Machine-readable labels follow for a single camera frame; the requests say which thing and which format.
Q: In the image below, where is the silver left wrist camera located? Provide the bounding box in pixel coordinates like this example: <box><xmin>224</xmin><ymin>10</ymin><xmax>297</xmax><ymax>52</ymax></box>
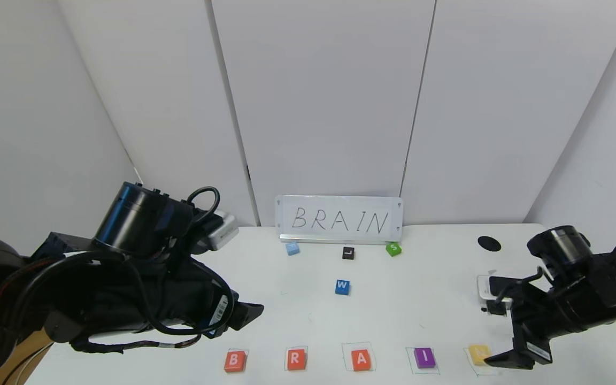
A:
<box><xmin>206</xmin><ymin>210</ymin><xmax>239</xmax><ymax>251</ymax></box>

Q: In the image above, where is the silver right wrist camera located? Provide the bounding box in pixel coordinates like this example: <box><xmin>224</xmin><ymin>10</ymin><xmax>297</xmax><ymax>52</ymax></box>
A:
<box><xmin>476</xmin><ymin>274</ymin><xmax>533</xmax><ymax>316</ymax></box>

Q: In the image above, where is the yellow letter block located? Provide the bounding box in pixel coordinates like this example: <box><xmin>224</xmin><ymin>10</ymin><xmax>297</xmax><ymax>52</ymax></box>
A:
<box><xmin>468</xmin><ymin>344</ymin><xmax>492</xmax><ymax>366</ymax></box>

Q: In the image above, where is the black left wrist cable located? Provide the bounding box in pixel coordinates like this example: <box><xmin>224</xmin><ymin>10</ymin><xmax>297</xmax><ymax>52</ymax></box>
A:
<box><xmin>0</xmin><ymin>186</ymin><xmax>234</xmax><ymax>355</ymax></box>

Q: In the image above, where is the white BRAIN sign board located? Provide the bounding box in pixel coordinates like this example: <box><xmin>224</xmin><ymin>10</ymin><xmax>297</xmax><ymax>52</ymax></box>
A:
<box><xmin>275</xmin><ymin>195</ymin><xmax>404</xmax><ymax>244</ymax></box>

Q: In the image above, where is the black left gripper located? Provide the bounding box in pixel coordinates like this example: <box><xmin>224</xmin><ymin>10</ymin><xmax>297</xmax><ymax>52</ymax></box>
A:
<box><xmin>167</xmin><ymin>257</ymin><xmax>264</xmax><ymax>339</ymax></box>

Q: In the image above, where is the red letter R block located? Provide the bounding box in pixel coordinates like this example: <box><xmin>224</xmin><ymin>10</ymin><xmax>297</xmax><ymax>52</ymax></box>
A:
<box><xmin>286</xmin><ymin>348</ymin><xmax>307</xmax><ymax>371</ymax></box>

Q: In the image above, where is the red letter B block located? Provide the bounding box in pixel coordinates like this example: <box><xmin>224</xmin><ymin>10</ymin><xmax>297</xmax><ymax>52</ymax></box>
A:
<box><xmin>224</xmin><ymin>350</ymin><xmax>248</xmax><ymax>372</ymax></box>

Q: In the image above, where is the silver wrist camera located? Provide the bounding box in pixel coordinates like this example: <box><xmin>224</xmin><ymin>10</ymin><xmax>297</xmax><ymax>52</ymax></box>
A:
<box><xmin>206</xmin><ymin>210</ymin><xmax>239</xmax><ymax>251</ymax></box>
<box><xmin>476</xmin><ymin>274</ymin><xmax>533</xmax><ymax>316</ymax></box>

